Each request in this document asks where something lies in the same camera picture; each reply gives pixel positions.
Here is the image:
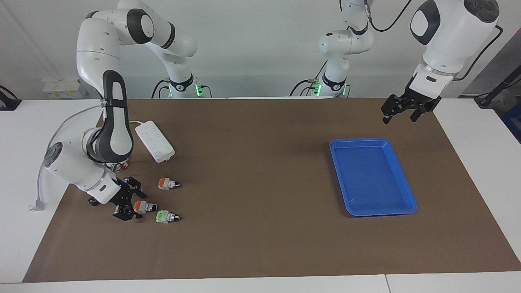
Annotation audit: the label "black stand pole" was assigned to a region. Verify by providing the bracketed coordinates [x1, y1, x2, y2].
[474, 65, 521, 108]

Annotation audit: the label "green block selector switch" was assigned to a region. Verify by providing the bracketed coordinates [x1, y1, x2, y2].
[156, 210, 181, 224]

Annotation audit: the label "selector switch orange green blocks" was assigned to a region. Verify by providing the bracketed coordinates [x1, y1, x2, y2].
[134, 200, 157, 214]

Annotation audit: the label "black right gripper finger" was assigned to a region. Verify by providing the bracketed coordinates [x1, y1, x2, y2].
[113, 206, 143, 221]
[124, 177, 148, 199]

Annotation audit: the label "white boxes stack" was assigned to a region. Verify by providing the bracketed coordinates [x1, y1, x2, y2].
[42, 79, 88, 99]

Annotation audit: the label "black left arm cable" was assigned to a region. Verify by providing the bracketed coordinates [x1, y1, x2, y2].
[363, 0, 503, 82]

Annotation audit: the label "blue crate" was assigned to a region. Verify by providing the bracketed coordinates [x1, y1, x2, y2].
[501, 112, 521, 144]

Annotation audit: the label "white cable with plug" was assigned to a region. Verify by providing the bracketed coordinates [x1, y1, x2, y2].
[28, 104, 107, 212]

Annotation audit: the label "white power strip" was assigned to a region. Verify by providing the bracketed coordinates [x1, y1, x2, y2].
[135, 120, 176, 163]

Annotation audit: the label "orange block selector switch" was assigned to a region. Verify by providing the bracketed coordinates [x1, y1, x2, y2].
[158, 177, 182, 191]

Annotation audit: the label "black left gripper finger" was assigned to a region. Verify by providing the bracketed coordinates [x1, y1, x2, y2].
[410, 107, 432, 122]
[381, 98, 401, 125]

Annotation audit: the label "brown table mat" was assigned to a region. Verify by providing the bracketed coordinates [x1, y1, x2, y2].
[22, 98, 521, 283]

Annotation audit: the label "blue plastic tray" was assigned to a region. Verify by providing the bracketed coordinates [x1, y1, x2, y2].
[329, 138, 418, 217]

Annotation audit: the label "black clamp base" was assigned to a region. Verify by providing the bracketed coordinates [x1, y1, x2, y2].
[0, 85, 22, 111]

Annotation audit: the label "black base cable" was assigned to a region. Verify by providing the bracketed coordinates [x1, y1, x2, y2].
[151, 79, 169, 99]
[290, 61, 328, 97]

